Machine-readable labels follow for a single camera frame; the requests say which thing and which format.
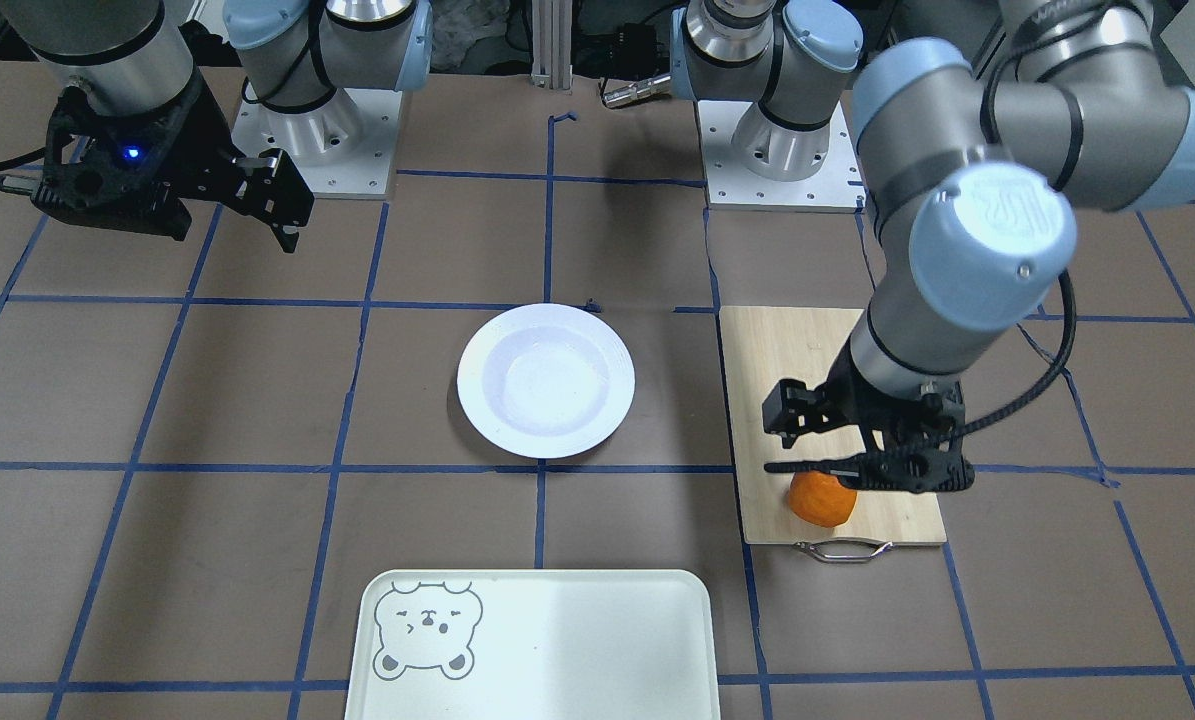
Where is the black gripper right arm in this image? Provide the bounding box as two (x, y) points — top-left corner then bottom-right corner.
(163, 85), (314, 254)

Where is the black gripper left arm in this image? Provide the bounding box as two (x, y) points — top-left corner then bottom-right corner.
(762, 347), (966, 475)

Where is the orange fruit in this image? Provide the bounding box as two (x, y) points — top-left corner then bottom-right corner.
(786, 470), (858, 528)

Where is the white round plate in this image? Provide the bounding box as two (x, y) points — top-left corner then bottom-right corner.
(456, 304), (635, 459)

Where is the second grey robot arm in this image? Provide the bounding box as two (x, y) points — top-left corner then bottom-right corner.
(0, 1), (982, 493)

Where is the metal base plate arm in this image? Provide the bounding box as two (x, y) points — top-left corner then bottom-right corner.
(232, 88), (409, 201)
(695, 101), (866, 213)

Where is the cream bear tray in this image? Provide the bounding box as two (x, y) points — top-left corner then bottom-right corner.
(345, 570), (721, 719)

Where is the bamboo cutting board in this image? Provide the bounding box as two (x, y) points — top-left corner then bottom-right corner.
(719, 304), (946, 555)

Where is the silver metal cylinder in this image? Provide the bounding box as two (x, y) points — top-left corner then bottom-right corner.
(600, 73), (673, 110)

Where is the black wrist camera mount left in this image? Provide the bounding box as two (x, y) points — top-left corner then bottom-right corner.
(841, 384), (976, 496)

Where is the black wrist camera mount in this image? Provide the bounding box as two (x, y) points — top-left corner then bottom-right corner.
(0, 73), (206, 241)
(841, 384), (976, 496)

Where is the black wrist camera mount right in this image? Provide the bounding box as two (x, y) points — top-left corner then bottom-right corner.
(0, 73), (206, 241)

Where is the aluminium frame post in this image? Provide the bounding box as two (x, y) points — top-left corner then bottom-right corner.
(531, 0), (574, 94)

